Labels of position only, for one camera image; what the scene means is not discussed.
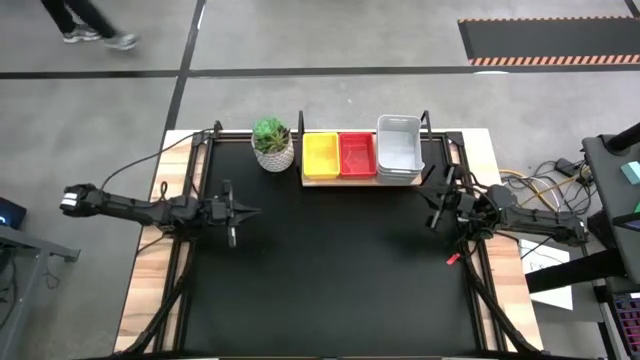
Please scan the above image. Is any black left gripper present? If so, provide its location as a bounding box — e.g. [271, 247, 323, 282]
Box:
[202, 179, 262, 249]

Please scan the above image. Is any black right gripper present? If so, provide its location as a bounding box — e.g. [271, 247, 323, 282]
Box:
[418, 165, 476, 230]

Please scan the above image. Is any white patterned plant pot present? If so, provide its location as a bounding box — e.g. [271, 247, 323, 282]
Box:
[253, 139, 296, 174]

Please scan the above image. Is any green succulent plant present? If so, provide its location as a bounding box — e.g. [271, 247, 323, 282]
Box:
[252, 115, 292, 155]

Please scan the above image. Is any white paper sheet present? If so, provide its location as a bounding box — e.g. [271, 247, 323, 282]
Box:
[519, 238, 575, 311]

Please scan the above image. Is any black power adapter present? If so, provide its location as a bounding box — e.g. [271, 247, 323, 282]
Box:
[554, 157, 582, 177]

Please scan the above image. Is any black table mat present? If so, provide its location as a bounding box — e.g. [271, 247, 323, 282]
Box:
[177, 133, 484, 357]

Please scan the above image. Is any grey equipment cart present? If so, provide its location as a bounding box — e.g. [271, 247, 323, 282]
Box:
[524, 132, 640, 360]

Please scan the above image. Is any black hazard striped floor mat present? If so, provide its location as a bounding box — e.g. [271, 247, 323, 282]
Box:
[458, 17, 640, 67]

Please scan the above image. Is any black tablet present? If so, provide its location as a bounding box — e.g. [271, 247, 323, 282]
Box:
[612, 212, 640, 234]

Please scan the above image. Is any black pole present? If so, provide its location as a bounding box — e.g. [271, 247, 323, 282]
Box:
[604, 122, 640, 154]

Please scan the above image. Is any teal block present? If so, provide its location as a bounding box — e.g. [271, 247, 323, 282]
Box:
[620, 160, 640, 186]

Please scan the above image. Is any grey desk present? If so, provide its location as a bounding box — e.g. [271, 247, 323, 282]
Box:
[0, 223, 81, 360]

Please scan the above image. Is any backlit keyboard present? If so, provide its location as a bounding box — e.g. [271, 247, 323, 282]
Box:
[612, 293, 640, 346]

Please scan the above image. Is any black device with blue light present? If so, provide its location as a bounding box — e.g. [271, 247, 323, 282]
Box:
[0, 196, 29, 230]

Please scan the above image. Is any person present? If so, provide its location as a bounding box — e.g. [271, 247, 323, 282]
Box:
[39, 0, 139, 51]

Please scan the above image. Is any black aluminium table frame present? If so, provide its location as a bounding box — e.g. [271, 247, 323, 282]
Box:
[114, 119, 546, 360]

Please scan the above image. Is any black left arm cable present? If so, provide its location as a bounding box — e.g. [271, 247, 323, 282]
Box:
[99, 128, 211, 191]

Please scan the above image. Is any yellow floor cable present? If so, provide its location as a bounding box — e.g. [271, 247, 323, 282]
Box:
[499, 168, 591, 240]

